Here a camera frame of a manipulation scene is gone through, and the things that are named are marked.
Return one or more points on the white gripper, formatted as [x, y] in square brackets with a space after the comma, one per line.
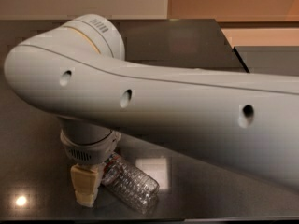
[89, 152]

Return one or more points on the grey side table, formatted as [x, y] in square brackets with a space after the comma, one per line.
[270, 60]

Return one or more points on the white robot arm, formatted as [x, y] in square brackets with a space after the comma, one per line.
[78, 72]

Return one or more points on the clear plastic water bottle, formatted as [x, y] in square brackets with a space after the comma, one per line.
[130, 184]

